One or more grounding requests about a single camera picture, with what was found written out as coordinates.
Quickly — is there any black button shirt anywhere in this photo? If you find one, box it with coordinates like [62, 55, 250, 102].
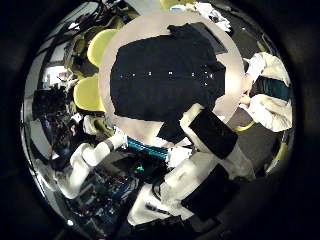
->
[109, 21, 229, 145]

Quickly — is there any person in white jacket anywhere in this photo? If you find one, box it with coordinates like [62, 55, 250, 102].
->
[238, 52, 294, 133]

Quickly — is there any white crumpled cloth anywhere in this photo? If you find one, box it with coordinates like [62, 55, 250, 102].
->
[192, 1, 232, 32]

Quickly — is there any yellow shell chair with sticker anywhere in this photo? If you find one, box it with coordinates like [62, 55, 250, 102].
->
[72, 74, 107, 113]

